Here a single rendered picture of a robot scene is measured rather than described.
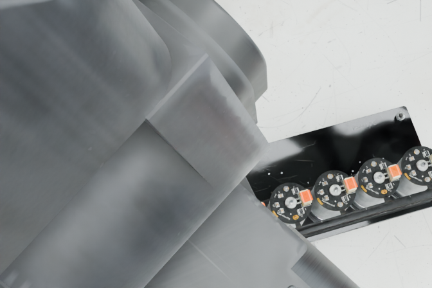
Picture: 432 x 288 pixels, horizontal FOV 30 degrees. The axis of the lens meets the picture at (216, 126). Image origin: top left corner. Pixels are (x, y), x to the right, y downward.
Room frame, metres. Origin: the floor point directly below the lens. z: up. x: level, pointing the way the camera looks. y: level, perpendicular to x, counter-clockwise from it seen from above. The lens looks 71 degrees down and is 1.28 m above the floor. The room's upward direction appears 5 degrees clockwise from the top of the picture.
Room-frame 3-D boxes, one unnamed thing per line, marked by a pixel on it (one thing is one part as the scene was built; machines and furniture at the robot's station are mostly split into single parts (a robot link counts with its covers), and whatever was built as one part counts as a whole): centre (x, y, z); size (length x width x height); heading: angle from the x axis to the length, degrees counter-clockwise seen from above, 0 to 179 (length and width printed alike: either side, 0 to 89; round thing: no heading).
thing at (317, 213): (0.13, -0.07, 0.79); 0.02 x 0.02 x 0.05
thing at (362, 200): (0.14, -0.10, 0.79); 0.02 x 0.02 x 0.05
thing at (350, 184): (0.13, -0.08, 0.82); 0.01 x 0.01 x 0.01; 21
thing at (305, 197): (0.12, -0.06, 0.82); 0.01 x 0.01 x 0.01; 21
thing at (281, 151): (0.15, -0.07, 0.76); 0.16 x 0.07 x 0.01; 111
